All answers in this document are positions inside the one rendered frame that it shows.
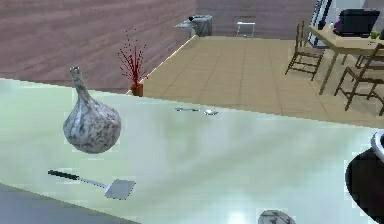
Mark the grey marbled round object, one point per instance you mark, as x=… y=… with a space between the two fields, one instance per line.
x=275 y=218

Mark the grey marbled vase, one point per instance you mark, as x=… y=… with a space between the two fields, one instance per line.
x=91 y=125

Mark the silver spoon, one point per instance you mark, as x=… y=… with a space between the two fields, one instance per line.
x=210 y=112

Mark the green apple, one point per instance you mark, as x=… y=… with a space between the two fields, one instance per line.
x=375 y=34

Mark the black pan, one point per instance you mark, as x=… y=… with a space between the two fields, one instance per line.
x=366 y=186

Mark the white small stool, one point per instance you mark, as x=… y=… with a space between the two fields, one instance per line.
x=245 y=28

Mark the grey cabinet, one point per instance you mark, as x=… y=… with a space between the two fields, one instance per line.
x=202 y=25

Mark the white bowl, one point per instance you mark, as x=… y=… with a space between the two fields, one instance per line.
x=379 y=145

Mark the brown wooden chair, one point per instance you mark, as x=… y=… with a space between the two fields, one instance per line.
x=305 y=53
x=361 y=75

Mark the light wooden dining table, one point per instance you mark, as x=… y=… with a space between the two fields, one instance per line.
x=346 y=43

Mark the red house plant in pot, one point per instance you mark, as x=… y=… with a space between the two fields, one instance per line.
x=135 y=68

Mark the black laptop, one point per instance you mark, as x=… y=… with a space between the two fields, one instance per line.
x=356 y=21

